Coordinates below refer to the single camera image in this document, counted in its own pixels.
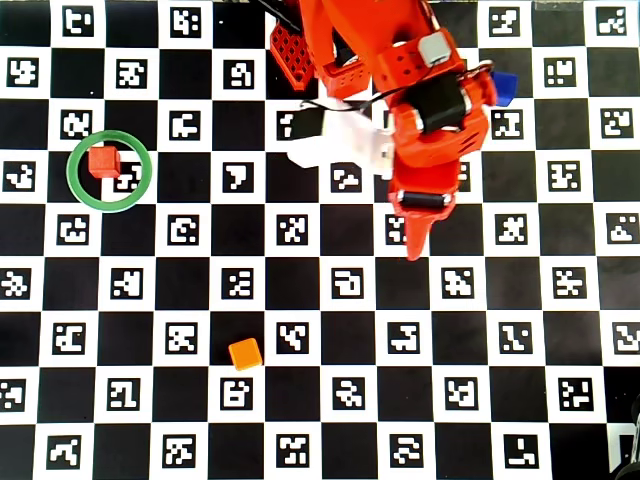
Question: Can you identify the orange cube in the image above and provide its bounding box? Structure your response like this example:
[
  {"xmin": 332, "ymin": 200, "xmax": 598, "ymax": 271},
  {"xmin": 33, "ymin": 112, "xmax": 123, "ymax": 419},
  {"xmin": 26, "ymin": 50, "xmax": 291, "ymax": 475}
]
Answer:
[{"xmin": 227, "ymin": 337, "xmax": 264, "ymax": 372}]

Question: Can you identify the red cube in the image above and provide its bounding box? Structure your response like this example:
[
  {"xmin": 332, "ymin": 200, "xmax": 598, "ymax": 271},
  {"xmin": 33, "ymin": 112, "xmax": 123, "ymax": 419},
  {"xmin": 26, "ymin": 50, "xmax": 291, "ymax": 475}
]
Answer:
[{"xmin": 87, "ymin": 146, "xmax": 122, "ymax": 179}]

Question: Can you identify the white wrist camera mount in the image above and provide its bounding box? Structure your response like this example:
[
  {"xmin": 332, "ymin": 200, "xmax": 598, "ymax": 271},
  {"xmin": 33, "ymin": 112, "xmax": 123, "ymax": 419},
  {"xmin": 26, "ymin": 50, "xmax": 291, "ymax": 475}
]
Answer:
[{"xmin": 287, "ymin": 107, "xmax": 397, "ymax": 180}]

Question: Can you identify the green ring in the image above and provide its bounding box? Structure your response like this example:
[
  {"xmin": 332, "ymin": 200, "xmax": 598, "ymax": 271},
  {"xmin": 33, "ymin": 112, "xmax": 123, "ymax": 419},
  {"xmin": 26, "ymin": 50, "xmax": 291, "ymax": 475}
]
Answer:
[{"xmin": 66, "ymin": 129, "xmax": 153, "ymax": 214}]

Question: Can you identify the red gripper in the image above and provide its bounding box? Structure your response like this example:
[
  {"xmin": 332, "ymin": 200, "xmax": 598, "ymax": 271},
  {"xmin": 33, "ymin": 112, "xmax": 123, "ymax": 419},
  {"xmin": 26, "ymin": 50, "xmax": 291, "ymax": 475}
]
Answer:
[{"xmin": 388, "ymin": 106, "xmax": 490, "ymax": 262}]

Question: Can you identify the blue cube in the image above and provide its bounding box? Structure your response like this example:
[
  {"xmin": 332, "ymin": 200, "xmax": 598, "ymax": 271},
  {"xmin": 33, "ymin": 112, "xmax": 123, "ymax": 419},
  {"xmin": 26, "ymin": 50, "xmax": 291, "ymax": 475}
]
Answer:
[{"xmin": 489, "ymin": 70, "xmax": 520, "ymax": 107}]

